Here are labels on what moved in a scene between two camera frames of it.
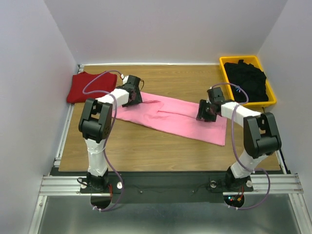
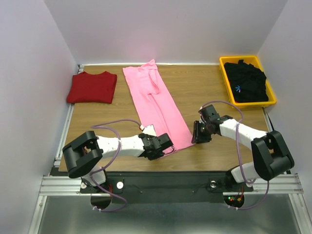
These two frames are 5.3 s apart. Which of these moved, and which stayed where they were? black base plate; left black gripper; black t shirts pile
Moved: left black gripper
Stayed: black t shirts pile; black base plate
